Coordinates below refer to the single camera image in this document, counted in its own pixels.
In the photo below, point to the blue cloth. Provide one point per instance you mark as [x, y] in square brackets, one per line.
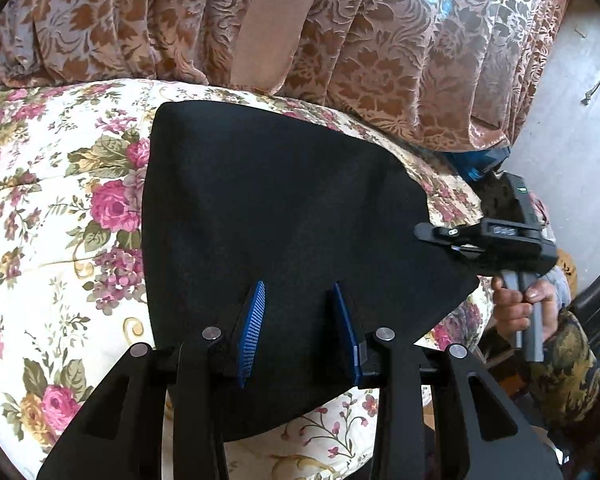
[480, 170]

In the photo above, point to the person's right hand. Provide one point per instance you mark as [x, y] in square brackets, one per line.
[507, 312]

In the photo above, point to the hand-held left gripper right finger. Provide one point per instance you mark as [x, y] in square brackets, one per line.
[346, 332]

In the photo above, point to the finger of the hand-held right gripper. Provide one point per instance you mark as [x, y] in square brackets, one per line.
[440, 232]

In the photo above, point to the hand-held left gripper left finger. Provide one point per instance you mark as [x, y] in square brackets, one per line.
[252, 332]

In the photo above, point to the brown patterned curtain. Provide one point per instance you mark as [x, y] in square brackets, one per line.
[380, 60]

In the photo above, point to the black pants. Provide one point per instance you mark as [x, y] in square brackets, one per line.
[280, 200]

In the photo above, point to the person's dark patterned clothing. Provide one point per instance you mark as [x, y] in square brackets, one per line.
[570, 375]

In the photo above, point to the floral bed sheet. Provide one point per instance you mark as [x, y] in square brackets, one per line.
[55, 260]

